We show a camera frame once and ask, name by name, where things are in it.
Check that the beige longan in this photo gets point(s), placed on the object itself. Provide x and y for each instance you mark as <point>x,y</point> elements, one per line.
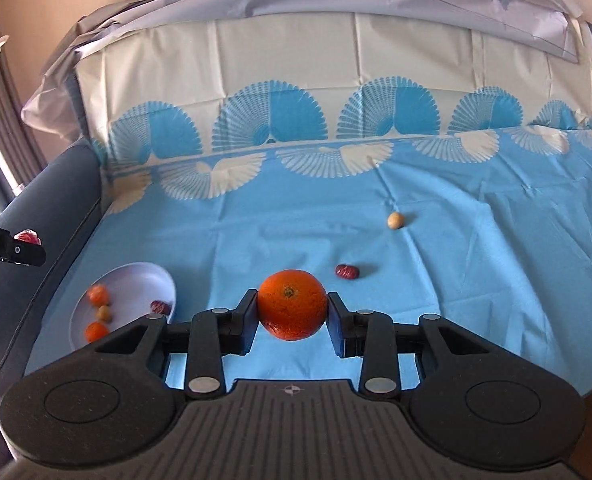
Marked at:
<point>104,313</point>
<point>395,220</point>

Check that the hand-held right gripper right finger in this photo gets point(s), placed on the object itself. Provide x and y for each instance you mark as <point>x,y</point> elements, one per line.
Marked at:
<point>337,329</point>

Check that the dark blue sofa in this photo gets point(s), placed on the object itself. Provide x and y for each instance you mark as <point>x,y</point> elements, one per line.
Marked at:
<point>35,200</point>

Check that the red ball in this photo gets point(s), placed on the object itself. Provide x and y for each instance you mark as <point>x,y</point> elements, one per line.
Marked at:
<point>28,237</point>

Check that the blue white printed cloth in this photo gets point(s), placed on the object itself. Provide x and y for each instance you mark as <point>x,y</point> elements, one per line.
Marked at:
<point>326,185</point>

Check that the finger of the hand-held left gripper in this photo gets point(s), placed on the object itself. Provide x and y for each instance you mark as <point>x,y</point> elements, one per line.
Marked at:
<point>25,254</point>

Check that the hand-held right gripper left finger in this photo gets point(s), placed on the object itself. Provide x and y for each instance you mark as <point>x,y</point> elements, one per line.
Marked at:
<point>246,325</point>

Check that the large orange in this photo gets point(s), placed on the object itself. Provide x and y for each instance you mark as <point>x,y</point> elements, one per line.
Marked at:
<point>292,305</point>

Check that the white plate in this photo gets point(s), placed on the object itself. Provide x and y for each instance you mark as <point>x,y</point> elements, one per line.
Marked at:
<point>125,290</point>

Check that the small tangerine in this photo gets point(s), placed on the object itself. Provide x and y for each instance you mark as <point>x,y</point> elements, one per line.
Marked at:
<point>97,294</point>
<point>96,332</point>

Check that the red jujube date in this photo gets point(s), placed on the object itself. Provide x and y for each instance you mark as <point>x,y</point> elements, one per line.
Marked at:
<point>160,306</point>
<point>347,271</point>

